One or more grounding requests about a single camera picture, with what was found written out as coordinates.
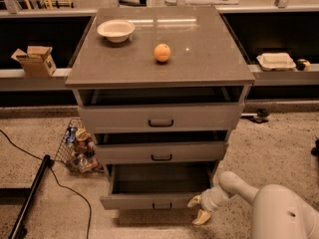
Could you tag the white foam takeout container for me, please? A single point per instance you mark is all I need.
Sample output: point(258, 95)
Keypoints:
point(275, 62)

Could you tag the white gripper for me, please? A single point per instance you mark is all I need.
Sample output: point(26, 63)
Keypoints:
point(209, 199)

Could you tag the grey top drawer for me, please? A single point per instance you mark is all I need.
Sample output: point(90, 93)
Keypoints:
point(172, 117)

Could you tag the open cardboard box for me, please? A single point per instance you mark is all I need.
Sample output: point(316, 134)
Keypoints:
point(37, 61)

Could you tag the grey bottom drawer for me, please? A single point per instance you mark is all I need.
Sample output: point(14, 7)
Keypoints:
point(158, 186)

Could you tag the grey middle drawer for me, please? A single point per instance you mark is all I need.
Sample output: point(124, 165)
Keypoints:
point(163, 146)

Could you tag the wire basket with items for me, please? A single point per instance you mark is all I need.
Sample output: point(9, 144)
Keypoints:
point(77, 150)

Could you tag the white paper bowl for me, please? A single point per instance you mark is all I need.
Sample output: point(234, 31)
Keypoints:
point(116, 31)

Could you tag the orange fruit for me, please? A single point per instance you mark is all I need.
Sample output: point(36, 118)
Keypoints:
point(162, 53)

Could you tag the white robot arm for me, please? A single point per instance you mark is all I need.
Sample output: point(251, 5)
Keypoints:
point(277, 212)

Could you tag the grey drawer cabinet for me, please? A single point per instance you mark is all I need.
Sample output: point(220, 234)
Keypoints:
point(160, 91)

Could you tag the black caster wheel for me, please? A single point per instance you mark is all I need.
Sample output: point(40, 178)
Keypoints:
point(260, 116)

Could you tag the black yellow tape measure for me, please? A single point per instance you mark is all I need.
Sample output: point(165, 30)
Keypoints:
point(302, 65)

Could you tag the black metal floor bar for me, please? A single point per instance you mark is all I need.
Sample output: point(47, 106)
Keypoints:
point(19, 231)

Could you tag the grey drawer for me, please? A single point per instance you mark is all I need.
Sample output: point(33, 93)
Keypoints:
point(172, 117)
point(163, 146)
point(158, 186)

